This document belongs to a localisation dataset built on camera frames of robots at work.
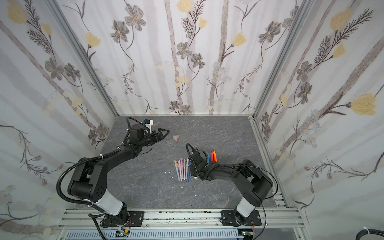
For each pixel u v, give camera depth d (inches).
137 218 28.9
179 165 36.6
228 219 28.8
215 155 38.6
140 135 28.6
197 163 27.7
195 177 34.7
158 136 31.6
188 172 35.3
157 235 27.7
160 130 32.0
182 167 35.7
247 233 27.7
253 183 18.4
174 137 41.8
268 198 18.6
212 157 38.0
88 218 25.7
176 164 36.6
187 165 36.4
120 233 28.4
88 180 18.1
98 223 27.6
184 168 35.8
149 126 32.5
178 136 42.1
